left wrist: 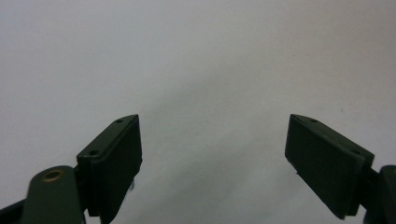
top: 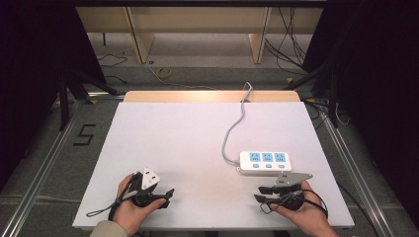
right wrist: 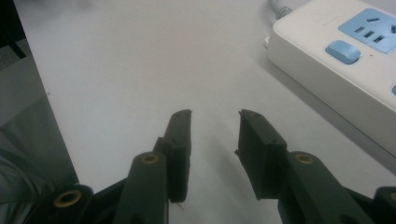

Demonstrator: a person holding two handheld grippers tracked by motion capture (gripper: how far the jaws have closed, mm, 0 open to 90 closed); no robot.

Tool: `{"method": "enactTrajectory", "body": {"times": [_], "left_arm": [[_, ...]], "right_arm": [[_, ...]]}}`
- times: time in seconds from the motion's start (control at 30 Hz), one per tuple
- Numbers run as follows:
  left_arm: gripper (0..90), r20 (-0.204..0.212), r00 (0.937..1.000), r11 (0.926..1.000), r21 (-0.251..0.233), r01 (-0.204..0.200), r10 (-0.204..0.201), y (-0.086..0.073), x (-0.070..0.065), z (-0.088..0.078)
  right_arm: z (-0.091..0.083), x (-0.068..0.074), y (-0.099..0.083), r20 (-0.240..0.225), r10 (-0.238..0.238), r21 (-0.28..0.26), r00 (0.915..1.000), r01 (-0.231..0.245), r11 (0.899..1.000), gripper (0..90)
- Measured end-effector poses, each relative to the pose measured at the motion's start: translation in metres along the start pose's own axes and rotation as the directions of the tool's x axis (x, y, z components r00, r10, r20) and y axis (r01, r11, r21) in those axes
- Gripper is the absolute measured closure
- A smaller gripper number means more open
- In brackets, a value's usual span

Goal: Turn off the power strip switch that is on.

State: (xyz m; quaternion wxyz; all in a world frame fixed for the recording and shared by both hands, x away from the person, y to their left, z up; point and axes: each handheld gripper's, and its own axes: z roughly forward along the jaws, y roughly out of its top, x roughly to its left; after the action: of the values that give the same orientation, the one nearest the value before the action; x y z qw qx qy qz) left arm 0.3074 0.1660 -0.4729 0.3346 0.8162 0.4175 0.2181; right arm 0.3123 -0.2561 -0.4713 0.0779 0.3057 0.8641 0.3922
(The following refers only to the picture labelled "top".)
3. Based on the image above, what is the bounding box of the yellow tape roll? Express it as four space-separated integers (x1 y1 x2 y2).
155 66 173 80

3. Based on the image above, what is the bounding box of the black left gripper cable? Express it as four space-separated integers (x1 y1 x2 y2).
85 172 141 222

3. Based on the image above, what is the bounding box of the person's right hand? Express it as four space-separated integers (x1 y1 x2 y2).
269 180 341 237

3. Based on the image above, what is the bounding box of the black floor cables bundle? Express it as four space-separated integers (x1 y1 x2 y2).
264 6 308 77

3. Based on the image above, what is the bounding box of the black metal stand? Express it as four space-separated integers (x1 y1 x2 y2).
282 60 341 129
57 68 121 132

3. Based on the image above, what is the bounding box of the grey power strip cable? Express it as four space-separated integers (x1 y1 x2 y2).
220 81 254 167

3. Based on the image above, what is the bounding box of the white power strip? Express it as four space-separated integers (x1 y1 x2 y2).
237 150 293 176

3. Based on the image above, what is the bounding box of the white floor cable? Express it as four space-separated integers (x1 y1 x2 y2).
143 60 219 91

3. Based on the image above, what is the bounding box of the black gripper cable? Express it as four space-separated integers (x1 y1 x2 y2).
259 188 329 219
85 172 141 222

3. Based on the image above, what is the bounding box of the person's left hand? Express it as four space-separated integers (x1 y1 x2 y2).
112 173 168 236

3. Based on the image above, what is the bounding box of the white board mat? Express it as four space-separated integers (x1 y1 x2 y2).
71 101 356 231

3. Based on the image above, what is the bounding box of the aluminium floor rail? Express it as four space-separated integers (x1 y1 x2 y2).
0 98 85 237
320 110 397 237

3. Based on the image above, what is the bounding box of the dark curtain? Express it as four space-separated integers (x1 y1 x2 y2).
300 0 419 228
0 0 108 192

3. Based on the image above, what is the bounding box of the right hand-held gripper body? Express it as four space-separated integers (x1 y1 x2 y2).
271 171 314 212

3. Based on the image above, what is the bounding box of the light wooden desk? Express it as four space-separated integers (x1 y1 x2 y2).
75 6 324 65

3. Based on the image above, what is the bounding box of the thin black floor cable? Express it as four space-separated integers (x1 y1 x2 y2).
96 52 128 85

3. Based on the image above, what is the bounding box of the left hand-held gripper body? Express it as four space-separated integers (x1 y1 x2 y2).
129 166 162 208

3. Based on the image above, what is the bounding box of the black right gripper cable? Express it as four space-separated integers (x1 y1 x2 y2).
259 188 329 219

